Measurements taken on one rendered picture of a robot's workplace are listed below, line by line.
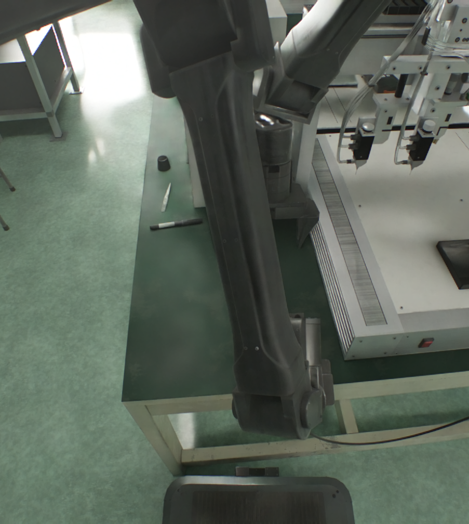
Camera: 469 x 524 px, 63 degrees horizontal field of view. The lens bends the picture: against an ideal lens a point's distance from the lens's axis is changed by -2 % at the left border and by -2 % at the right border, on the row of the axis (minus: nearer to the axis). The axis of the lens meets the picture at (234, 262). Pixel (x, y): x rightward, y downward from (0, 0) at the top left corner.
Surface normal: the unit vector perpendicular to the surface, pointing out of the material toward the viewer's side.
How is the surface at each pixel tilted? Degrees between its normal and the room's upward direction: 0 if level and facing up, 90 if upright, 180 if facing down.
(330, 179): 0
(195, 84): 61
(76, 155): 0
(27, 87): 90
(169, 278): 0
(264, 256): 65
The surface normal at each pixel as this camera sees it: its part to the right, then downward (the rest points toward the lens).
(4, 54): -0.01, -0.63
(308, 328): 0.26, -0.16
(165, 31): -0.39, 0.44
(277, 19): 0.08, 0.77
